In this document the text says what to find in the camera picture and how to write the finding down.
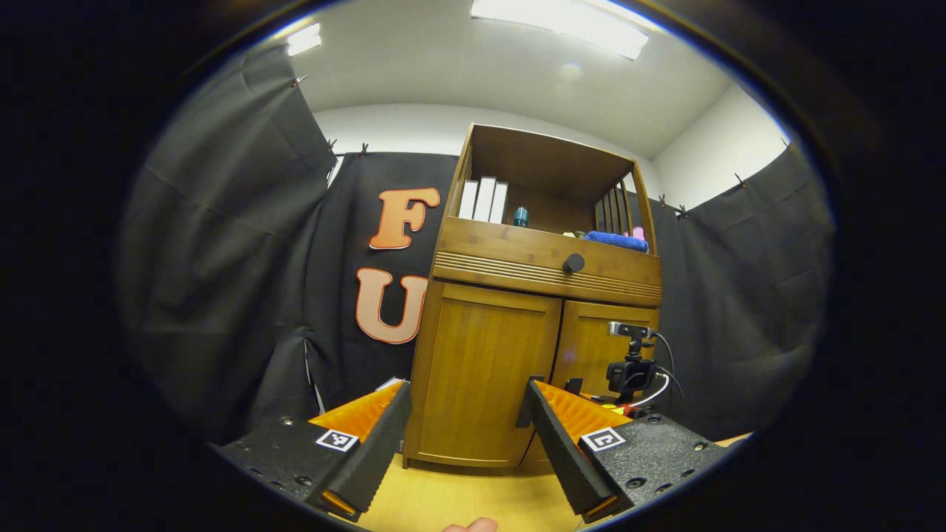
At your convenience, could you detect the blue folded towel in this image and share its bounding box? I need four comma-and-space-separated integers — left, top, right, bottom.
583, 231, 650, 253

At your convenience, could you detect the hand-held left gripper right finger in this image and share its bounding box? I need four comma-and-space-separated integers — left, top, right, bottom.
523, 381, 732, 525

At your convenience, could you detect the black backdrop cloth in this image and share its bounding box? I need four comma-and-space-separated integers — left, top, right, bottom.
118, 44, 836, 448

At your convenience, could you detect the white cable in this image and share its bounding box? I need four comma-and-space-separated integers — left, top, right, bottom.
632, 373, 670, 409

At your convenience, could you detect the wooden shoe cabinet door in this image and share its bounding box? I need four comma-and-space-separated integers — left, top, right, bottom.
521, 301, 660, 468
418, 284, 562, 468

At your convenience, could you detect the wooden cabinet drawer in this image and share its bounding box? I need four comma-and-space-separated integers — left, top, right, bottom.
431, 216, 664, 307

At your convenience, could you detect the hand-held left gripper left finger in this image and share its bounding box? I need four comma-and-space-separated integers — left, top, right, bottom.
209, 381, 413, 523

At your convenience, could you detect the wooden double-door shoe cabinet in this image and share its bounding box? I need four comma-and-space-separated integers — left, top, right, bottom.
403, 123, 664, 470

